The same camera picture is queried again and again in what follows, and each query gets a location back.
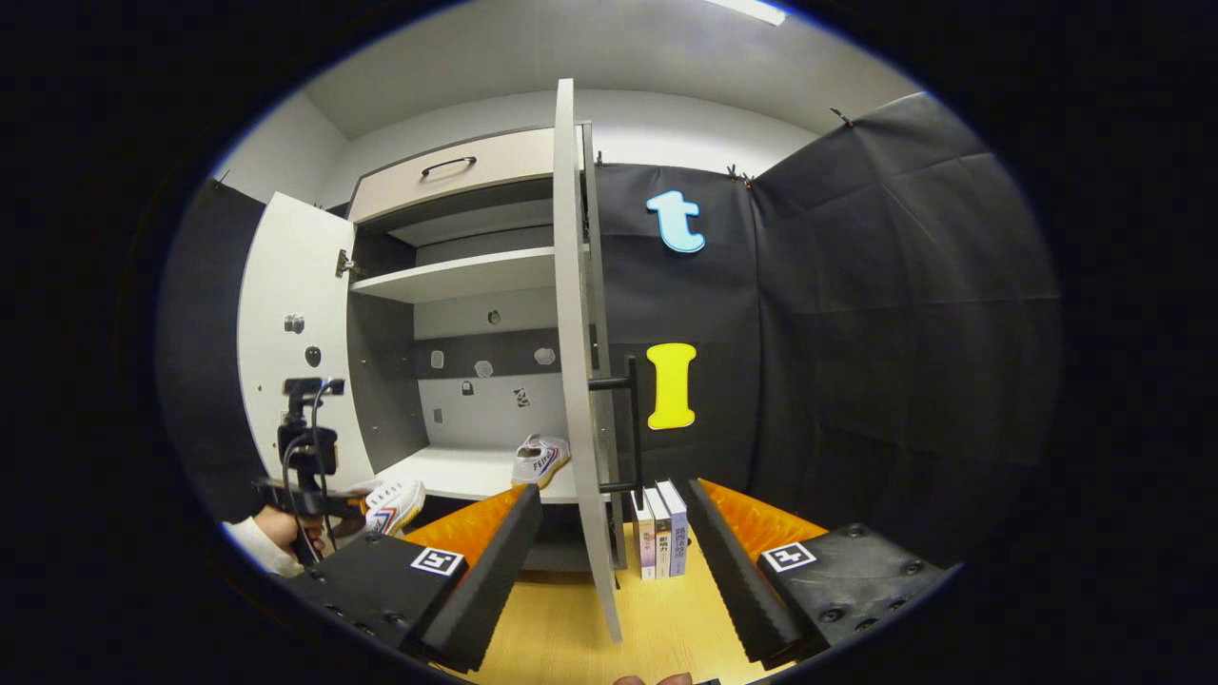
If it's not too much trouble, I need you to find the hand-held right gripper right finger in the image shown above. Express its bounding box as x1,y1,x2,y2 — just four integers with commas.
685,479,953,672

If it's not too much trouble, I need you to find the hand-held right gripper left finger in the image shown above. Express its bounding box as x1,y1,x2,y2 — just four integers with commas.
276,483,545,675

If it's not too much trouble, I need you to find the white canvas shoe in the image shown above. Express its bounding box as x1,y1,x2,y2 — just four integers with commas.
511,434,573,490
360,478,427,537

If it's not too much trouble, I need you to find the white shoe cabinet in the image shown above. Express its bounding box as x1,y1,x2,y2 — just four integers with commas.
343,122,629,572

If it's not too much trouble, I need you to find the white shoe cabinet door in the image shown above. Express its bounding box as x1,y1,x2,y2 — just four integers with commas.
236,191,382,496
552,78,624,643

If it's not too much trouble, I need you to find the white cabinet shelf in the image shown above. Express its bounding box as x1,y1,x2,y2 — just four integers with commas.
376,445,610,505
348,245,562,305

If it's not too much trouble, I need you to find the white cabinet drawer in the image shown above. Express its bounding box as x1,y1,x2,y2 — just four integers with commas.
347,126,586,225

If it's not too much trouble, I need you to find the grey book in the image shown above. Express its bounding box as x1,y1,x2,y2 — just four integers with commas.
645,485,673,578

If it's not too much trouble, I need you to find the white and pink book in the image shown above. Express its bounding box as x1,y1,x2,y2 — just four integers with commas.
632,488,658,581

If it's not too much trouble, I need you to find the black backdrop cloth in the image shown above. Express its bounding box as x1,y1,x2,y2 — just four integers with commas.
157,90,1065,572

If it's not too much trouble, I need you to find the ceiling light strip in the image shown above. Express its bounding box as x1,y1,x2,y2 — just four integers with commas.
704,0,789,27

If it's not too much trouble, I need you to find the black door handle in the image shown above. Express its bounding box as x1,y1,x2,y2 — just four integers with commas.
588,356,648,496

